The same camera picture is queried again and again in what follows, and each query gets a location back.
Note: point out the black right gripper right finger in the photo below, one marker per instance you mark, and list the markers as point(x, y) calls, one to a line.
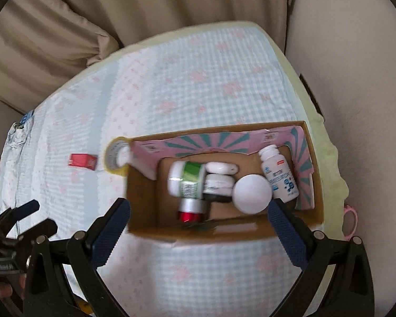
point(350, 289)

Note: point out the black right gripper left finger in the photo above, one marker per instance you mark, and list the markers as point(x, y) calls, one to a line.
point(47, 291)

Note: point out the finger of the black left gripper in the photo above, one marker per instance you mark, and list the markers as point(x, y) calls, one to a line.
point(10, 217)
point(46, 228)

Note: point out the white blue-label pill bottle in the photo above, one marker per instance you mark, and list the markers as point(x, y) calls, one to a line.
point(278, 173)

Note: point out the red bottle silver cap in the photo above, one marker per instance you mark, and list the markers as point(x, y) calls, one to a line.
point(192, 210)

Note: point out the green white lidded jar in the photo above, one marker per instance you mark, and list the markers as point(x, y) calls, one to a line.
point(186, 179)

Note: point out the white earbuds case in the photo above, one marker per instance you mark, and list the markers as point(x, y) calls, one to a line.
point(221, 168)

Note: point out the person's left hand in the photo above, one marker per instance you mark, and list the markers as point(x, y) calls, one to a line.
point(6, 290)

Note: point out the red small box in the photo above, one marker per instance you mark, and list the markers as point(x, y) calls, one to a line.
point(81, 160)

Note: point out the blue white crumpled packet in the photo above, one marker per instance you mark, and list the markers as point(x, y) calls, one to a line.
point(20, 131)

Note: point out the yellow tape roll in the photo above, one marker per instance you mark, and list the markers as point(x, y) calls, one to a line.
point(117, 156)

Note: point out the pink lined cardboard box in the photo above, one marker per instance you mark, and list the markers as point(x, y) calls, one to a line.
point(154, 212)

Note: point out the black white small jar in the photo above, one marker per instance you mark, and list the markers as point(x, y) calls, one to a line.
point(218, 188)

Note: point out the beige curtain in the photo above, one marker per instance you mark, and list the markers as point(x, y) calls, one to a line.
point(44, 43)

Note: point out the blue white checkered blanket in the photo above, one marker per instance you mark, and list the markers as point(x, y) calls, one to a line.
point(151, 122)

